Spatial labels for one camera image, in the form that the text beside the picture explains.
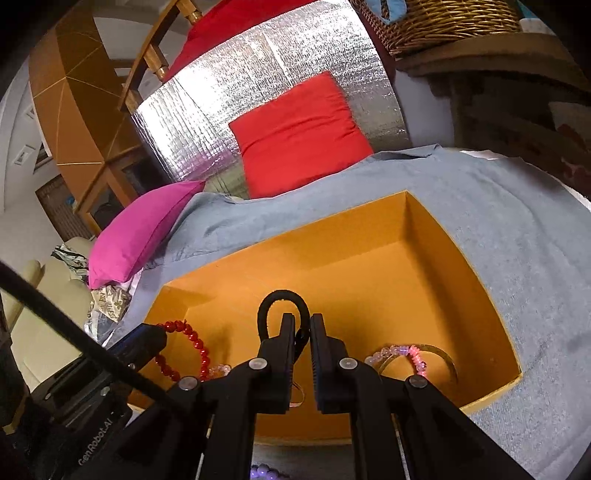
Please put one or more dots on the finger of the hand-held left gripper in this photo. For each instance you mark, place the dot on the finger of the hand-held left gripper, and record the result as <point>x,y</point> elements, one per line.
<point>138,341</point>

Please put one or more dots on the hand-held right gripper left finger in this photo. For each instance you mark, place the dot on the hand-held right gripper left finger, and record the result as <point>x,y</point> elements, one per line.
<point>287,369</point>

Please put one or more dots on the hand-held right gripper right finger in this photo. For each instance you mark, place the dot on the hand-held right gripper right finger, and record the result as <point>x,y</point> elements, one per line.
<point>317,369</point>

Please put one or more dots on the thin clear bangle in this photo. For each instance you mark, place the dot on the thin clear bangle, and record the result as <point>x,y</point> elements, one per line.
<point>300,397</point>

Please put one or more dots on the orange cardboard box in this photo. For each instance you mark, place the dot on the orange cardboard box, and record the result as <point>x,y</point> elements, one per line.
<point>369,277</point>

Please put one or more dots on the thin metal bangle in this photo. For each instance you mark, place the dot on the thin metal bangle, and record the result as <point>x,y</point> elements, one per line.
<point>450,364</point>

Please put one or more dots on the clear plastic wrap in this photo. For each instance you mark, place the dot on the clear plastic wrap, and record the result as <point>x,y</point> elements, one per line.
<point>99,327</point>

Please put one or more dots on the black and gold patterned cloth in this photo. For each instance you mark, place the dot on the black and gold patterned cloth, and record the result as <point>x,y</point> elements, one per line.
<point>111,300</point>

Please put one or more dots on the magenta pillow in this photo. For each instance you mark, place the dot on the magenta pillow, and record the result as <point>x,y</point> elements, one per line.
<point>134,235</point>

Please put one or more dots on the beige sofa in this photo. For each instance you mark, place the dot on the beige sofa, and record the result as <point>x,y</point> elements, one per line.
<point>51,277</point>

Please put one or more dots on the brown woven door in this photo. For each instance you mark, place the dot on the brown woven door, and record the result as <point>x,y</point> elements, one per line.
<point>60,203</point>

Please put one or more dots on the red pillow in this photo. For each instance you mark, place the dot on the red pillow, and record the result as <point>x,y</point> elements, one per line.
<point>300,138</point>

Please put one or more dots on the silver foil insulation sheet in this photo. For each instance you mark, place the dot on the silver foil insulation sheet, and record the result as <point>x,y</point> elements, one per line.
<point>207,110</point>

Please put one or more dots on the orange wooden cabinet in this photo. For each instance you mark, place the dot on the orange wooden cabinet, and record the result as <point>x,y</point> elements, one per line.
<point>69,92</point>

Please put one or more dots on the dark wooden shelf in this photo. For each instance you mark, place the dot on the dark wooden shelf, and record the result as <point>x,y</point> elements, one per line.
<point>485,55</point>

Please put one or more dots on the wicker basket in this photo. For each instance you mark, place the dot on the wicker basket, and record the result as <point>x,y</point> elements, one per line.
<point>438,23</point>

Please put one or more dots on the blue cloth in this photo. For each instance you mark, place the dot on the blue cloth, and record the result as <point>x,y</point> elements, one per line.
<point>395,7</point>

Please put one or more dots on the wooden chair frame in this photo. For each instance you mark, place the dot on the wooden chair frame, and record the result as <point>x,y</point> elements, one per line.
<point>147,55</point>

